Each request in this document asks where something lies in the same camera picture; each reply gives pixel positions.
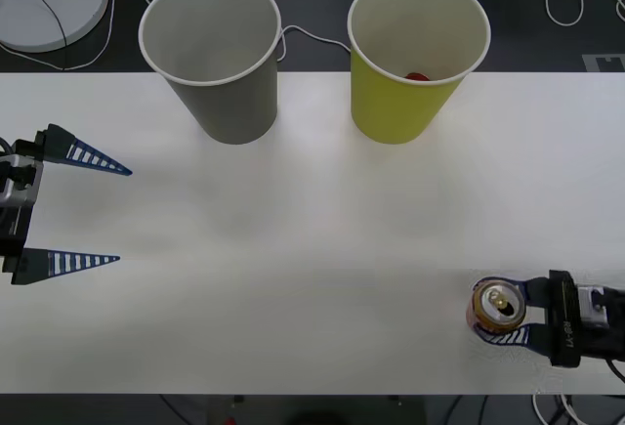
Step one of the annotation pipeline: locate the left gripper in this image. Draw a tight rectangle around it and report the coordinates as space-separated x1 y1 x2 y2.
0 123 134 286

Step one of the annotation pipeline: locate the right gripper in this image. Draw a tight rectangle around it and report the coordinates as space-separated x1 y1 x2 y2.
473 269 585 369

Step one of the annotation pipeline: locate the gold and pink drink can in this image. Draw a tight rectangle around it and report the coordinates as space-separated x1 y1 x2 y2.
470 277 529 341

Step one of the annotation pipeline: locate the round white disc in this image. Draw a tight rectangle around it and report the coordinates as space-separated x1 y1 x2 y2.
0 0 110 54

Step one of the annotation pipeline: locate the grey waste bin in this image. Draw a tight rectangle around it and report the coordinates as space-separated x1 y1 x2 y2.
138 0 284 146

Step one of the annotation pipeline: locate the yellow-green waste bin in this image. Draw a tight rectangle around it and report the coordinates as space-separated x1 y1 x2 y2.
347 0 492 146

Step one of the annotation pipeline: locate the white cable under table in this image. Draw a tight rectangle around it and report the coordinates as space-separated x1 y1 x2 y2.
530 392 587 425

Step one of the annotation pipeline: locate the thin black cable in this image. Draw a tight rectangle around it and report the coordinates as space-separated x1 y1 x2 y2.
9 0 69 72

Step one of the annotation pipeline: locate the white power strip cable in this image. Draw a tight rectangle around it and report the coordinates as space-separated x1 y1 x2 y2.
127 0 354 63

